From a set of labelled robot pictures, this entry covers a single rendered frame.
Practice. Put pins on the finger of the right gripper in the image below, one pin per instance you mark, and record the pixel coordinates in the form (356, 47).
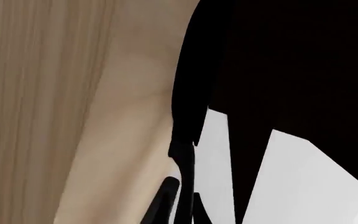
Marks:
(247, 163)
(201, 126)

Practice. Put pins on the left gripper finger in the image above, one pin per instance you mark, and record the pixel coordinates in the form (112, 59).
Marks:
(199, 210)

